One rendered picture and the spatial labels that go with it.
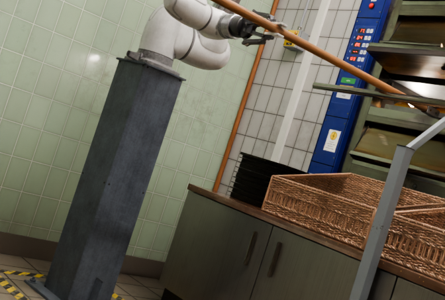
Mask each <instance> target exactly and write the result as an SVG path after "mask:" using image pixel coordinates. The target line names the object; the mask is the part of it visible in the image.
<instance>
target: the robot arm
mask: <svg viewBox="0 0 445 300"><path fill-rule="evenodd" d="M231 1H234V2H235V3H238V4H239V2H240V1H241V0H231ZM252 12H254V13H256V14H257V15H259V16H261V17H263V18H266V19H267V20H269V21H271V22H273V23H274V24H276V25H278V26H280V27H287V25H286V24H284V23H282V22H279V21H278V20H276V19H274V16H273V15H271V14H269V13H262V12H258V11H257V10H255V9H253V10H252ZM233 14H234V13H233V12H232V11H229V10H228V9H226V8H224V7H222V6H220V5H218V4H216V3H214V2H213V4H212V5H211V6H210V5H208V4H207V0H164V4H161V5H160V6H159V7H157V8H156V9H155V10H154V11H153V13H152V14H151V15H150V17H149V19H148V21H147V23H146V26H145V27H144V30H143V33H142V37H141V39H140V45H139V47H138V51H137V52H133V51H130V50H128V51H127V53H126V55H127V56H125V57H124V58H125V59H129V60H136V61H140V62H146V63H149V64H151V65H153V66H156V67H158V68H161V69H163V70H166V71H167V72H170V73H172V74H175V75H178V76H180V73H178V72H176V71H175V70H173V69H172V64H173V60H174V59H178V60H180V61H182V62H183V63H186V64H188V65H190V66H193V67H195V68H199V69H202V70H219V69H221V68H223V67H224V66H226V64H227V63H228V61H229V58H230V44H229V43H228V39H235V40H236V39H239V38H243V41H242V44H243V45H245V46H250V45H260V44H266V40H273V39H274V37H276V38H283V37H284V36H283V35H281V34H279V33H275V32H264V34H262V33H260V32H256V28H257V27H260V26H258V25H256V24H255V23H253V22H251V21H249V20H247V19H245V18H243V17H241V16H240V15H233ZM251 36H257V37H260V38H261V39H249V38H250V37H251Z"/></svg>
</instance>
